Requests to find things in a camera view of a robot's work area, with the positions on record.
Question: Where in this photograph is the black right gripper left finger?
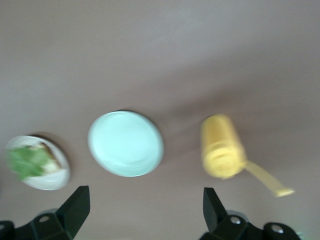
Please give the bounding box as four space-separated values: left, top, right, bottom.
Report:
0 185 91 240

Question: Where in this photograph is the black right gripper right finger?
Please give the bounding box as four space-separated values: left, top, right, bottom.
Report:
197 187 304 240

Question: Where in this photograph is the toasted bread slice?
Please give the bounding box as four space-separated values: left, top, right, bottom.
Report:
37 141 62 174

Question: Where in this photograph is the green lettuce leaf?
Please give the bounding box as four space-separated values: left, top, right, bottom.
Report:
6 146 50 181

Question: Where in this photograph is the yellow squeeze bottle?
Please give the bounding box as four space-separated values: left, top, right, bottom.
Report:
199 113 296 198

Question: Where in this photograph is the beige plate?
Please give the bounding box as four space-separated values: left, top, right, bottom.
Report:
4 134 71 191

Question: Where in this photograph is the green plate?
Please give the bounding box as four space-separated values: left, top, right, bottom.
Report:
87 111 165 178

